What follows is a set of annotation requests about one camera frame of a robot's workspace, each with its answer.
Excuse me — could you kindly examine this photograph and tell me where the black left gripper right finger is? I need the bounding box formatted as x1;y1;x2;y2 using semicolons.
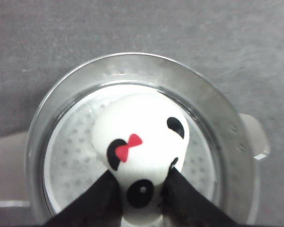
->
162;167;238;227

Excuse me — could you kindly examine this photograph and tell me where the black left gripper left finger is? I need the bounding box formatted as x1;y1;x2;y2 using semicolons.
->
42;171;122;227

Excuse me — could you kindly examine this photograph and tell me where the panda bun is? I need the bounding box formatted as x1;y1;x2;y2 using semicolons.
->
91;94;190;226

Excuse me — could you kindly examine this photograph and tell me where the stainless steel steamer pot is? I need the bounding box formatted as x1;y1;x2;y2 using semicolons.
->
0;53;269;227

